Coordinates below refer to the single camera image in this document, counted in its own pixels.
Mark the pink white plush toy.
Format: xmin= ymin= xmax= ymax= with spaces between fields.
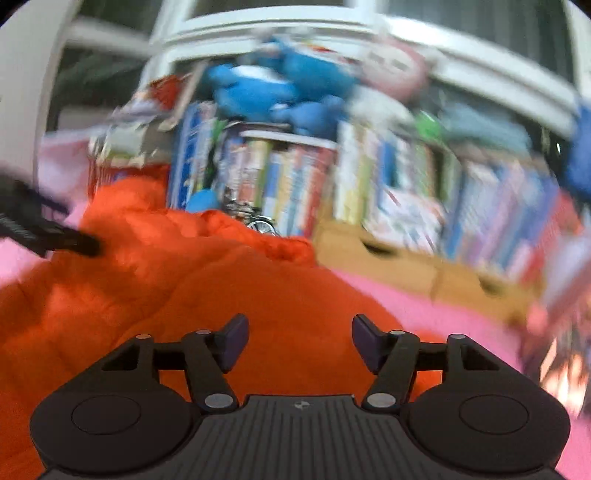
xmin=346 ymin=39 xmax=430 ymax=125

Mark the blue cat plush toy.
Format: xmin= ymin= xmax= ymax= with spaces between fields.
xmin=256 ymin=37 xmax=365 ymax=100

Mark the row of colourful books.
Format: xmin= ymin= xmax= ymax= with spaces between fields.
xmin=168 ymin=102 xmax=583 ymax=287

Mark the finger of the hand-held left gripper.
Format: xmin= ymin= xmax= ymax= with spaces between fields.
xmin=42 ymin=227 xmax=101 ymax=258

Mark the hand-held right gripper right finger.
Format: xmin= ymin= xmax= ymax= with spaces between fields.
xmin=352 ymin=314 xmax=502 ymax=413

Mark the miniature bicycle model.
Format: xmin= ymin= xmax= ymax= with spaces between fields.
xmin=224 ymin=194 xmax=280 ymax=236

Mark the wooden drawer organizer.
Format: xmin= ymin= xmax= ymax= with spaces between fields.
xmin=314 ymin=219 xmax=546 ymax=324

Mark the orange puffer jacket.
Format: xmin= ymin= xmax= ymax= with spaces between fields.
xmin=0 ymin=178 xmax=444 ymax=480

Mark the small blue plush ball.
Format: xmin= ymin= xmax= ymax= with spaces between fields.
xmin=187 ymin=189 xmax=220 ymax=213

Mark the plain blue plush toy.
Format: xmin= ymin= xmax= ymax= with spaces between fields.
xmin=201 ymin=62 xmax=347 ymax=137

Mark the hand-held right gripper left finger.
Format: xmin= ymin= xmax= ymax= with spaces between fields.
xmin=100 ymin=314 xmax=250 ymax=413

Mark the pink patterned blanket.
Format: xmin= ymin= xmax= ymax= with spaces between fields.
xmin=0 ymin=198 xmax=591 ymax=480

